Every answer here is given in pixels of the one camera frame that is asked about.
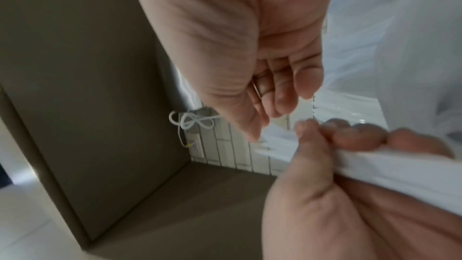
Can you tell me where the person's left hand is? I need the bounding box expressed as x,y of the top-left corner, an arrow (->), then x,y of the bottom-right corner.
261,118 -> 462,260

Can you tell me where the white wall outlet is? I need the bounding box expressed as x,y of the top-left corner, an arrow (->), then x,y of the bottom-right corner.
189,136 -> 206,160

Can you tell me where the person's right hand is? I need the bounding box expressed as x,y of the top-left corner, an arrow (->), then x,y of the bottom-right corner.
126,0 -> 338,143

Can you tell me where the white cable with yellow plug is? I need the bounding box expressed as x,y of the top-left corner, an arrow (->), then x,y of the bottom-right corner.
177,127 -> 194,149

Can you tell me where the bundle of mixed white cutlery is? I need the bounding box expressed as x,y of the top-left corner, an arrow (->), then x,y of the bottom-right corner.
252,126 -> 462,217

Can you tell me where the brown partition panel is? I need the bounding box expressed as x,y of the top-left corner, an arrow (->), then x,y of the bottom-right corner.
0,0 -> 280,260

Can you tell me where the white power cord with plug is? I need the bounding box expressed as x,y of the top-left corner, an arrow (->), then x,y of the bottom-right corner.
168,110 -> 221,132

